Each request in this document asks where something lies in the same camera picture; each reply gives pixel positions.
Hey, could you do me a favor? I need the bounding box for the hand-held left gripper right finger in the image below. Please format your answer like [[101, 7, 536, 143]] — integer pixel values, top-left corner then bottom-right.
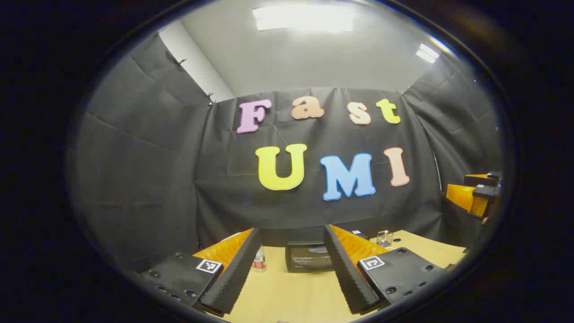
[[323, 224, 449, 314]]

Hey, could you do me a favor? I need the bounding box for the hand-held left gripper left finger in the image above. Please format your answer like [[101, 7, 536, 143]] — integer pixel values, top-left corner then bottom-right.
[[139, 227, 263, 315]]

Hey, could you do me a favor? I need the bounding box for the black electric oven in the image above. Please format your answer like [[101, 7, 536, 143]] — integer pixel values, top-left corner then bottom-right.
[[286, 228, 370, 273]]

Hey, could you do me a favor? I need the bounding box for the clear plastic bottle red label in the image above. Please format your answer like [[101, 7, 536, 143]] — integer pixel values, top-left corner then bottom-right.
[[253, 245, 268, 273]]

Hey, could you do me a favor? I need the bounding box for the black backdrop cloth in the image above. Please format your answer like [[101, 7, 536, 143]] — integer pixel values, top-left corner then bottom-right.
[[74, 31, 503, 270]]

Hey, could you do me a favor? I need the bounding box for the small ceiling light panel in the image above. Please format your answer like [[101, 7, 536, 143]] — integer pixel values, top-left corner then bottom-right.
[[415, 43, 440, 64]]

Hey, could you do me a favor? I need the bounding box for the large ceiling light panel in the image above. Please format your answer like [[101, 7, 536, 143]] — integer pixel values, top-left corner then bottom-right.
[[253, 5, 355, 32]]

